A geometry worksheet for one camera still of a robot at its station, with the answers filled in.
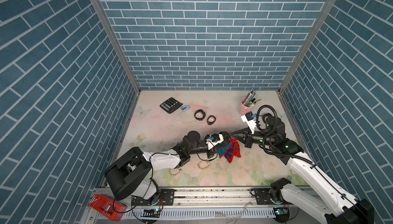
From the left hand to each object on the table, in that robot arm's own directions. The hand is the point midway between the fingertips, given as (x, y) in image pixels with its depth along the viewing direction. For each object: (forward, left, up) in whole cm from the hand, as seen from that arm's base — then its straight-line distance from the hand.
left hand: (228, 146), depth 75 cm
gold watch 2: (-3, +12, -16) cm, 20 cm away
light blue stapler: (+34, +25, -13) cm, 45 cm away
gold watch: (-7, +28, -16) cm, 33 cm away
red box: (-25, +52, -12) cm, 58 cm away
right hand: (+2, -2, +8) cm, 8 cm away
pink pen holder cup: (+29, -14, -6) cm, 33 cm away
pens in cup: (+34, -19, -3) cm, 39 cm away
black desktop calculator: (+38, +35, -13) cm, 53 cm away
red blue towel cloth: (0, -3, -3) cm, 4 cm away
